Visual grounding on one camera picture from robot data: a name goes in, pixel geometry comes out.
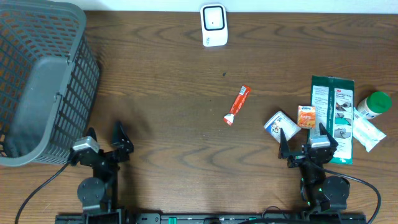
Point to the grey plastic basket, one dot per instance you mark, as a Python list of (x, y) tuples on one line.
[(49, 79)]

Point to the red stick sachet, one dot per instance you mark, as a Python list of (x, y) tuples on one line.
[(237, 105)]

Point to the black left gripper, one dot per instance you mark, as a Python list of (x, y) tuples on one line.
[(124, 150)]

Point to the light blue wipes pack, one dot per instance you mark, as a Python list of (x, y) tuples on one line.
[(365, 132)]

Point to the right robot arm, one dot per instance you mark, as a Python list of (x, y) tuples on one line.
[(323, 194)]

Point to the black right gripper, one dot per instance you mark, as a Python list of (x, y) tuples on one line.
[(296, 159)]

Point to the green white 3M package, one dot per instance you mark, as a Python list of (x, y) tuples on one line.
[(333, 100)]

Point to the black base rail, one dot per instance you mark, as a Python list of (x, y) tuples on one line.
[(155, 218)]

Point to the green lid jar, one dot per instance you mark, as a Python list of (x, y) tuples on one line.
[(374, 105)]

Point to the blue white packet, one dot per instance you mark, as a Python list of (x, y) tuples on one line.
[(281, 121)]

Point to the white barcode scanner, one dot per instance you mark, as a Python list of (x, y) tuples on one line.
[(214, 25)]

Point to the orange tissue packet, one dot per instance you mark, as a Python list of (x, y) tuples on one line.
[(306, 117)]

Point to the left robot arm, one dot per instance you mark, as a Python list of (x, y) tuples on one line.
[(99, 193)]

